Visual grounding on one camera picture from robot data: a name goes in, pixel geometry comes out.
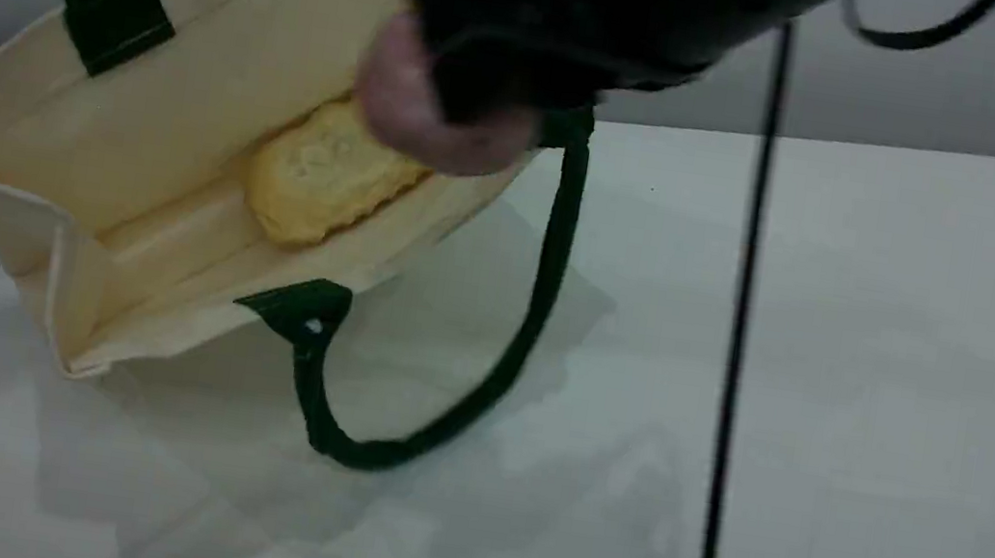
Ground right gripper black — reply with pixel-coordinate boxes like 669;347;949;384
383;0;854;177

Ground pink peach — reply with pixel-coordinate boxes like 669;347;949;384
344;8;554;188

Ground long ridged golden bread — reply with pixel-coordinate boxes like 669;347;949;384
238;87;440;266

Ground white canvas bag green handles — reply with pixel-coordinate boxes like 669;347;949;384
0;0;613;497

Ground straight thin black cable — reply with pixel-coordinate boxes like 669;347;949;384
698;18;797;558

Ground looped thin black cable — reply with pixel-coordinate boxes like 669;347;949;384
838;0;995;66

